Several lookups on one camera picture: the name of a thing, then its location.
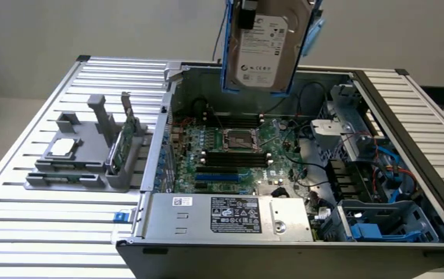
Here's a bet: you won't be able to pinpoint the black expansion slot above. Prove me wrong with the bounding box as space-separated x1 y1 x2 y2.
195 166 246 174

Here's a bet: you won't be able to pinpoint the green RAM stick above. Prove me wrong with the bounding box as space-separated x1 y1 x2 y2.
28 173 103 184
51 162 103 171

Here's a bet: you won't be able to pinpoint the black wire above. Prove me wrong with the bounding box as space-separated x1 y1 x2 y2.
264 81 329 119

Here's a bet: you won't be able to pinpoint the grey metal disk bay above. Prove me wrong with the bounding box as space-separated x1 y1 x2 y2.
336 199 443 243

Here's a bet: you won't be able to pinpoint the silver chipset heatsink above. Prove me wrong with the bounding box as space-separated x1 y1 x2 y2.
256 185 293 199

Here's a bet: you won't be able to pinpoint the green graphics card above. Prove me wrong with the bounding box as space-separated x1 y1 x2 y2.
107 91 137 174

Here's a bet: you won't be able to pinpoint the silver CPU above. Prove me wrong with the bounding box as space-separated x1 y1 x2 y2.
47 137 85 158

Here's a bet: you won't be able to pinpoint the hard disk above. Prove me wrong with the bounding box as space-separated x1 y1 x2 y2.
219 0 329 95

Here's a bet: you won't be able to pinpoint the red wire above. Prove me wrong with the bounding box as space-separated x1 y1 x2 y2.
384 165 417 202

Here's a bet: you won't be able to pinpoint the blue expansion slot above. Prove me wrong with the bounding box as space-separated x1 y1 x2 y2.
194 173 250 181

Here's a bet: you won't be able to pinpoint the CPU socket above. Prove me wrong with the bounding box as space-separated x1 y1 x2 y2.
221 127 264 153

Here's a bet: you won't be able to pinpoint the green motherboard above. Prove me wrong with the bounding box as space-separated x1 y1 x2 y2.
170 115 326 201

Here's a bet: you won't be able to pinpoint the grey parts rack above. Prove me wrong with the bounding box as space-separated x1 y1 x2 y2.
24 94 154 194

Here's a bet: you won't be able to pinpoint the black RAM slots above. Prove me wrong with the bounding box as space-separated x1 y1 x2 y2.
205 109 266 128
202 150 274 167

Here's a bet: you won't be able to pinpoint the open black PC case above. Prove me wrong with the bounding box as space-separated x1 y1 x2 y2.
115 61 444 279

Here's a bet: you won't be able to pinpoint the silver metal drive cage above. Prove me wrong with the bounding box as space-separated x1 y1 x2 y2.
310 83 385 163

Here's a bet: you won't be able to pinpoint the blue wire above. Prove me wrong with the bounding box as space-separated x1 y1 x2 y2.
377 144 407 204

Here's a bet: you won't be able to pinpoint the silver power supply unit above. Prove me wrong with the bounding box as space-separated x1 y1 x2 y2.
133 192 316 243

